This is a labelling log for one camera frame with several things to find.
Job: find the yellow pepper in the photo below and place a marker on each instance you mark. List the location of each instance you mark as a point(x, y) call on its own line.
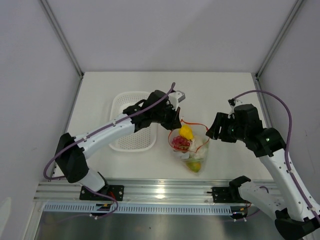
point(186, 132)

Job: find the aluminium mounting rail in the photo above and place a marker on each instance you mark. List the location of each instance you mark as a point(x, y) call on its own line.
point(137, 191)

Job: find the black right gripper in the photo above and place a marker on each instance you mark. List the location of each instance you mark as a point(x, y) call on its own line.
point(221, 119)

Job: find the right aluminium frame post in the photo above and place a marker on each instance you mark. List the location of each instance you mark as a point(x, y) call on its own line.
point(281, 35)

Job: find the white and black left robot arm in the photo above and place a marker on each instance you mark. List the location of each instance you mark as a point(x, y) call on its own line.
point(73, 152)

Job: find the aluminium frame post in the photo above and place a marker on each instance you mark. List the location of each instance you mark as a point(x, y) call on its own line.
point(281, 35)
point(56, 27)

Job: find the green apple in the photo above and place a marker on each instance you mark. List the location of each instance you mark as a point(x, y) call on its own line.
point(191, 160)

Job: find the white perforated plastic basket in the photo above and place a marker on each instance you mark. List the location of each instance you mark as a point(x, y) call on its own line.
point(140, 141)

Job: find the white slotted cable duct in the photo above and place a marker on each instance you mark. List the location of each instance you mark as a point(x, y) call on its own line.
point(130, 208)

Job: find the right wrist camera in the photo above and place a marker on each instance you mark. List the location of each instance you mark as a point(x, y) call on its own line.
point(234, 103)

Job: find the white cauliflower with green leaves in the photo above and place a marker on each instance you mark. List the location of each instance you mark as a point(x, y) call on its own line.
point(198, 147)

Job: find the clear zip bag orange zipper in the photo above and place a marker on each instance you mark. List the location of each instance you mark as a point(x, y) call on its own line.
point(198, 129)

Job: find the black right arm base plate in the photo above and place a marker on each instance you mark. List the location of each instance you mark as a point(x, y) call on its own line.
point(229, 194)

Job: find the left aluminium frame post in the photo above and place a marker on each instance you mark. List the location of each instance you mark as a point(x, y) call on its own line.
point(56, 27)

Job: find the yellow green mango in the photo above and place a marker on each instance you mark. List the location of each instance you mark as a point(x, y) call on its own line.
point(195, 167)

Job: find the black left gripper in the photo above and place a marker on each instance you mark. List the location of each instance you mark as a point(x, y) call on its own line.
point(176, 123)

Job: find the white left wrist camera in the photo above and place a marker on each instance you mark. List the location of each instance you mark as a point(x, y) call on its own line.
point(176, 97)

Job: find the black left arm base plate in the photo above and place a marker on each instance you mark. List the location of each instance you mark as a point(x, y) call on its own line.
point(105, 194)

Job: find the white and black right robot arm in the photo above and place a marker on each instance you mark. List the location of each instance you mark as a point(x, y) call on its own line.
point(297, 214)

